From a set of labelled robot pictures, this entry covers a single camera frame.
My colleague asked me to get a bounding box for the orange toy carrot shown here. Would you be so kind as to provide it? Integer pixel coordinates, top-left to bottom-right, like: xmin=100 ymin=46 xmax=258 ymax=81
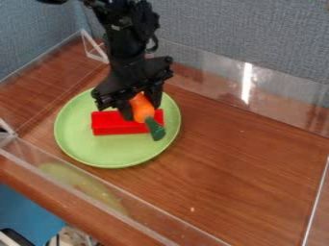
xmin=129 ymin=93 xmax=165 ymax=141

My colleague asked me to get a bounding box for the clear acrylic left wall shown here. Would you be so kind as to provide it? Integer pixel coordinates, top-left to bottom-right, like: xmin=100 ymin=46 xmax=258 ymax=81
xmin=0 ymin=31 xmax=104 ymax=133

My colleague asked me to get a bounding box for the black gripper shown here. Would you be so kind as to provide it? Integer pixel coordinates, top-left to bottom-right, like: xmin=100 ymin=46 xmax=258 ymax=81
xmin=91 ymin=56 xmax=173 ymax=121

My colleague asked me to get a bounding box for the clear acrylic front wall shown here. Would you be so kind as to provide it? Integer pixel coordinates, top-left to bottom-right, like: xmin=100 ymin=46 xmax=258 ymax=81
xmin=0 ymin=138 xmax=230 ymax=246

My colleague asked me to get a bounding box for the clear acrylic back wall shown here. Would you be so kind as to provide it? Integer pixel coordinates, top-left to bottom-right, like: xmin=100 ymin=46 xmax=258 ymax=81
xmin=156 ymin=40 xmax=329 ymax=138

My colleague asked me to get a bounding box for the red rectangular block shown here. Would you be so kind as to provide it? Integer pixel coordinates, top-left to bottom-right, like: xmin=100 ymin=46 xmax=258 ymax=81
xmin=91 ymin=110 xmax=164 ymax=135

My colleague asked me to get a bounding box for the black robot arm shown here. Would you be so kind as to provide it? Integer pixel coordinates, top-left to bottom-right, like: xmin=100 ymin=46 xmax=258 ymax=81
xmin=81 ymin=0 xmax=173 ymax=121

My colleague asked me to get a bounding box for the green plate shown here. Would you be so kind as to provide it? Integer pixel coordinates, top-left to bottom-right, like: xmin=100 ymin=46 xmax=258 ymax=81
xmin=53 ymin=89 xmax=180 ymax=168

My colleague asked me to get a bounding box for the clear acrylic corner bracket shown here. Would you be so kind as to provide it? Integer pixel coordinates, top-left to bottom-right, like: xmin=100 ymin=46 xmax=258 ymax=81
xmin=81 ymin=29 xmax=109 ymax=64

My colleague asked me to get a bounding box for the clear acrylic wall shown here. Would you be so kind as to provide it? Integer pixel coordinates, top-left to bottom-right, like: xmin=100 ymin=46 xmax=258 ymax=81
xmin=0 ymin=138 xmax=230 ymax=246
xmin=156 ymin=40 xmax=329 ymax=138
xmin=0 ymin=31 xmax=104 ymax=133

